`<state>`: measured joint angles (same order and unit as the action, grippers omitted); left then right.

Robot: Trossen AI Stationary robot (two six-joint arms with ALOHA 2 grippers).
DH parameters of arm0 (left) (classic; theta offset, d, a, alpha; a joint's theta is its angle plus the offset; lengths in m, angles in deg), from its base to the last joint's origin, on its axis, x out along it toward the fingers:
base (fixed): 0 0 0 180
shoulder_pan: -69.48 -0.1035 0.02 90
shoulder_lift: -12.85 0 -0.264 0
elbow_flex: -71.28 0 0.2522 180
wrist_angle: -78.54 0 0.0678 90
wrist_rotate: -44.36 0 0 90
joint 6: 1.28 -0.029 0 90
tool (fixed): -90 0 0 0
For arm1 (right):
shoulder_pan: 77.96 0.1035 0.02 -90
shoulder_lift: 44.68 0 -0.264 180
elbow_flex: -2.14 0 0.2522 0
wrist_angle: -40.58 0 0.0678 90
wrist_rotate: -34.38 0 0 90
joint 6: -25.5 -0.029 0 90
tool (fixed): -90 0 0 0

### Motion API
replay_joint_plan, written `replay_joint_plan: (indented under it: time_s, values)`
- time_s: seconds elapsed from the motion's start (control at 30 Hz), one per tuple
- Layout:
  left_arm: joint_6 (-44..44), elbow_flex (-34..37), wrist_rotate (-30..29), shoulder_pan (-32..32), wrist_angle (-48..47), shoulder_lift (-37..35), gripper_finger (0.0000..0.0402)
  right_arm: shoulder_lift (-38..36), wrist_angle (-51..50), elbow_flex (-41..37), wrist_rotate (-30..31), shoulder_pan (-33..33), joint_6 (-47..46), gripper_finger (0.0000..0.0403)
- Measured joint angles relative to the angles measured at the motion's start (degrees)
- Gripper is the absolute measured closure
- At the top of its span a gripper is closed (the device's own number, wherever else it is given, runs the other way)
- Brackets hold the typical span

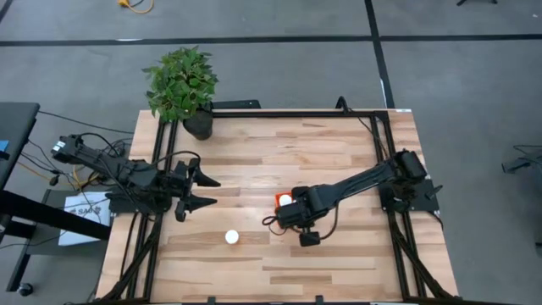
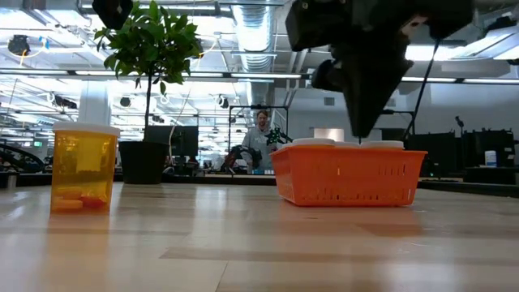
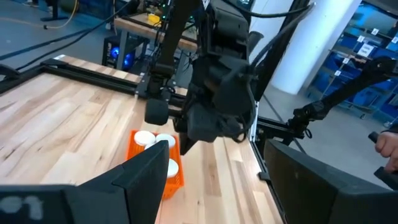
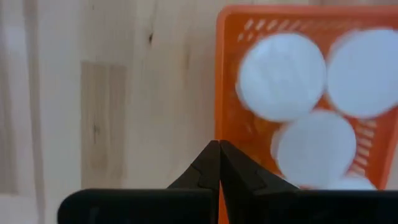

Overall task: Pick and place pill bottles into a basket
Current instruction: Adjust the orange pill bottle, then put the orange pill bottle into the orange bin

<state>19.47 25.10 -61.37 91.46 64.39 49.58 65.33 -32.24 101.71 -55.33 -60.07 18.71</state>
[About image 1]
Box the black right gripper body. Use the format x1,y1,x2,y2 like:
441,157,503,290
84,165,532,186
275,186,327,232

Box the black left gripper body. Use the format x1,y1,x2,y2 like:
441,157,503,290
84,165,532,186
157,163,196,213

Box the orange plastic slotted basket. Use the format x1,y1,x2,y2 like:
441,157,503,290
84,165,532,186
274,191,297,214

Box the black flat box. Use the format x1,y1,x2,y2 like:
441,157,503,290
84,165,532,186
211,99,263,110

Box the green potted plant black pot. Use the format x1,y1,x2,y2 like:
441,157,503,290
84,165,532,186
141,45,220,141

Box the white printed paper sheet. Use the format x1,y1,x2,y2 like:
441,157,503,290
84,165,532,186
58,191,112,247

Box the black desk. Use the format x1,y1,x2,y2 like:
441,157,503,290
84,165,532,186
0,101,113,297

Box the black tripod base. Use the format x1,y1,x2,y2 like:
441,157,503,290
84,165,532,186
501,146,542,175

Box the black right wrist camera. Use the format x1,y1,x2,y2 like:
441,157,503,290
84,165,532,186
298,230,322,248

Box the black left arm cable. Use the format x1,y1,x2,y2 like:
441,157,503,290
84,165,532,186
150,150,202,170

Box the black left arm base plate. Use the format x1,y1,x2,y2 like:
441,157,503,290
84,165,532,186
104,191,166,215

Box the black aluminium table frame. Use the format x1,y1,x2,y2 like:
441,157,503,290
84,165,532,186
96,108,461,305

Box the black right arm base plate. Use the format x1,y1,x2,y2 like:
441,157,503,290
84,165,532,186
378,177,444,214

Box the yellow extension cable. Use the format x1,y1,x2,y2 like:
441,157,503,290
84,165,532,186
117,0,156,14

